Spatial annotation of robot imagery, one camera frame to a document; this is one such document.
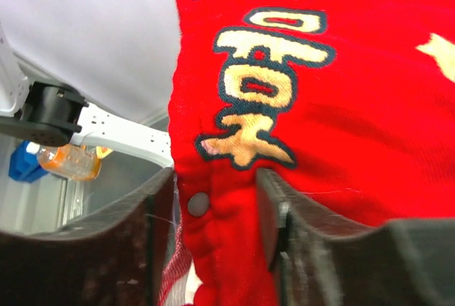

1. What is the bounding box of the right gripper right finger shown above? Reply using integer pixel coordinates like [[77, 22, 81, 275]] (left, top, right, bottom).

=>
[[256, 169, 454, 305]]

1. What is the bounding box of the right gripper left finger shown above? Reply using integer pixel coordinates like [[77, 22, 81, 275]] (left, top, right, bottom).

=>
[[1, 168, 174, 305]]

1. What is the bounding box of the red printed pillowcase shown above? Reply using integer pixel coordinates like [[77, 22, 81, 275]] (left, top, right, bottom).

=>
[[161, 0, 454, 305]]

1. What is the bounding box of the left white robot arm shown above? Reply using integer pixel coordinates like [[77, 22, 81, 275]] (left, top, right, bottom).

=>
[[1, 26, 173, 167]]

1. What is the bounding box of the orange drink bottle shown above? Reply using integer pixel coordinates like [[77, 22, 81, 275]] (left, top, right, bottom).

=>
[[26, 142, 102, 181]]

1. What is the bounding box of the blue object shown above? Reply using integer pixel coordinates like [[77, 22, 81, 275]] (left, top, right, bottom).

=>
[[9, 141, 48, 184]]

